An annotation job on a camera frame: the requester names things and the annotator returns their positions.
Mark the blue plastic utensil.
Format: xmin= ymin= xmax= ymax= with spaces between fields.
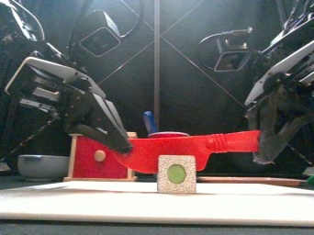
xmin=141 ymin=110 xmax=159 ymax=134

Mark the wooden box with red drawer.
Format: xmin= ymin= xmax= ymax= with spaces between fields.
xmin=62 ymin=131 xmax=139 ymax=183

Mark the red plastic cup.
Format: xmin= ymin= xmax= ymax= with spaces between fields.
xmin=147 ymin=131 xmax=189 ymax=139

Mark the light blue bowl with spout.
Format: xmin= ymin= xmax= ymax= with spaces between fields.
xmin=16 ymin=154 xmax=71 ymax=182

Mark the pink plastic tray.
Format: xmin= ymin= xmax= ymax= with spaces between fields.
xmin=195 ymin=176 xmax=306 ymax=188

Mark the white cutting board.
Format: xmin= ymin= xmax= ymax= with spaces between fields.
xmin=0 ymin=180 xmax=314 ymax=228

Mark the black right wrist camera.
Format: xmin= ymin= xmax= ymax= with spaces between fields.
xmin=212 ymin=27 xmax=262 ymax=73

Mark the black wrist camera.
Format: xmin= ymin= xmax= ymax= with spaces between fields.
xmin=68 ymin=9 xmax=124 ymax=59
xmin=212 ymin=27 xmax=262 ymax=73

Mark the grey vertical frame pole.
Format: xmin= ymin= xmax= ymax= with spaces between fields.
xmin=153 ymin=0 xmax=160 ymax=123

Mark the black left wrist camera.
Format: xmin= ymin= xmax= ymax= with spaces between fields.
xmin=68 ymin=9 xmax=124 ymax=59

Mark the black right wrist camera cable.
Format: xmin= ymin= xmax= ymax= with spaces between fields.
xmin=196 ymin=28 xmax=252 ymax=73

